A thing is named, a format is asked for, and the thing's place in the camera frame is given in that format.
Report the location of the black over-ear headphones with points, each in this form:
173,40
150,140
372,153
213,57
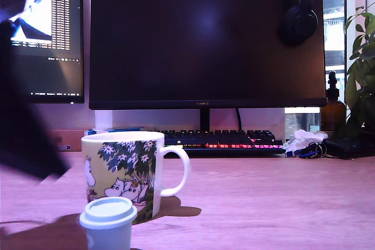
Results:
299,21

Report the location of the black monitor showing terminal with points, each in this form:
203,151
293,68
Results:
67,71

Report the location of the black flat wallet case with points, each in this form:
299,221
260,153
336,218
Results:
345,147

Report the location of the black backlit mechanical keyboard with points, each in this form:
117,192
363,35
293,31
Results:
234,140

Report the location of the crumpled white tissue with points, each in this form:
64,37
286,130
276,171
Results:
304,137

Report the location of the large black dark monitor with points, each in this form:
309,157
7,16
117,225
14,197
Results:
175,56

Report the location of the amber pump bottle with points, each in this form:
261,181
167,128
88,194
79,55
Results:
332,112

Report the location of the green leafy houseplant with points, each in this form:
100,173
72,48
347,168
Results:
361,71

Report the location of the cartoon print ceramic mug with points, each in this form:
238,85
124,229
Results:
123,168

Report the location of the metal key rings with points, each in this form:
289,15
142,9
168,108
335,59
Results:
317,147

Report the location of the flat blue box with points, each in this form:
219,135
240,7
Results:
123,129

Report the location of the black window frame bar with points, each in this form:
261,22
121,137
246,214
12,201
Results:
345,13

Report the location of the pale blue coffee capsule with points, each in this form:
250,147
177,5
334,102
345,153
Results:
108,226

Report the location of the brown cardboard box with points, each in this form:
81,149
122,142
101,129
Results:
73,138

